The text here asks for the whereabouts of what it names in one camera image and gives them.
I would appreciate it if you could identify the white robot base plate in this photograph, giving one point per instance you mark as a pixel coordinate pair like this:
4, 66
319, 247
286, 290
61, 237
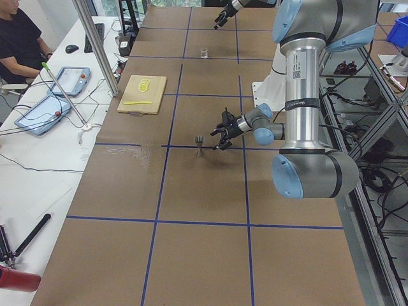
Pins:
262, 94

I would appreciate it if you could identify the yellow plastic knife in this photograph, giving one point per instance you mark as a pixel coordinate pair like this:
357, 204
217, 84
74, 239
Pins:
142, 102

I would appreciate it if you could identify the black computer mouse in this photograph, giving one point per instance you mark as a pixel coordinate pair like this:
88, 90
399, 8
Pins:
71, 48

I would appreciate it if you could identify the clear glass beaker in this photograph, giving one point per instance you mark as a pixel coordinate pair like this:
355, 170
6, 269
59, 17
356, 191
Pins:
204, 53

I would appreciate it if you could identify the near blue teach pendant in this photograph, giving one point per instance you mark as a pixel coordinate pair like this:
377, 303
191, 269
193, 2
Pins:
44, 115

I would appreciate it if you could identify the far blue teach pendant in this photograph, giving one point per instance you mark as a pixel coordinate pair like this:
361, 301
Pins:
73, 79

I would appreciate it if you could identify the person in black shirt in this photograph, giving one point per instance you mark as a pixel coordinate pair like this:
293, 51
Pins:
23, 50

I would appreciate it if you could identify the black tripod stick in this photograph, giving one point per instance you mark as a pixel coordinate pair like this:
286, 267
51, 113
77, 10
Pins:
8, 256

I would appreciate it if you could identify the green handled reacher grabber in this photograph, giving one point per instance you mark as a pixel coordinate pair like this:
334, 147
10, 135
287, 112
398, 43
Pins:
85, 125

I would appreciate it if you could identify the steel double jigger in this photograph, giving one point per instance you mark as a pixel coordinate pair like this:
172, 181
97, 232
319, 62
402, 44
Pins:
199, 143

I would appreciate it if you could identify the aluminium frame post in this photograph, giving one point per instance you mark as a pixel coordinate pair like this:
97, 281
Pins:
96, 43

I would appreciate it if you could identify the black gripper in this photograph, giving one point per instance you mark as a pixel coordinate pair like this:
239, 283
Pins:
234, 128
229, 9

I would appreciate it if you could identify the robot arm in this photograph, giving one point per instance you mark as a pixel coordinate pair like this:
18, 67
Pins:
304, 168
239, 4

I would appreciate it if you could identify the blue storage bin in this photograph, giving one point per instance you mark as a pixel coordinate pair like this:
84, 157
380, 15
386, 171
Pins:
399, 32

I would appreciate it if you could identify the red cylinder bottle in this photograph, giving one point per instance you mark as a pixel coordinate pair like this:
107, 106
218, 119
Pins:
16, 280

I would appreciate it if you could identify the front lemon slice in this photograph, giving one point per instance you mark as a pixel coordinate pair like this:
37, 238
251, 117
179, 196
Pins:
141, 88

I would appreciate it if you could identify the bamboo cutting board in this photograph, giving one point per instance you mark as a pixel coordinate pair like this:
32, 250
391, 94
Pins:
154, 93

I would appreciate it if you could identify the blue teach pendant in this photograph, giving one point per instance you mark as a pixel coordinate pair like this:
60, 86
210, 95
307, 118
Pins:
73, 79
44, 115

